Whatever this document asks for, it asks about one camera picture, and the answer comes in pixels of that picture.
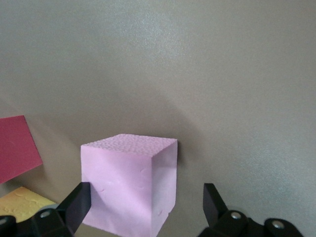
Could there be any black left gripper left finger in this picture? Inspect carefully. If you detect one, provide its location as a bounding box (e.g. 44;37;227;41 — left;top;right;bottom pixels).
32;182;92;237

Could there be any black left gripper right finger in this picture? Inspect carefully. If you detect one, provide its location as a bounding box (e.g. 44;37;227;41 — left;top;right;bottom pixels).
197;183;250;237

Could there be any pink foam cube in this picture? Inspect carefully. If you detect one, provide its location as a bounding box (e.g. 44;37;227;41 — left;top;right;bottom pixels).
80;133;179;237

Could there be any yellow foam cube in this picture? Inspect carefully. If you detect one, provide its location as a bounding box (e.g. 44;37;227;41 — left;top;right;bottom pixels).
0;186;58;224

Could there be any red foam cube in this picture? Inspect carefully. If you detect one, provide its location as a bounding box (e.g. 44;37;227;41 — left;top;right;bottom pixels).
0;115;43;185

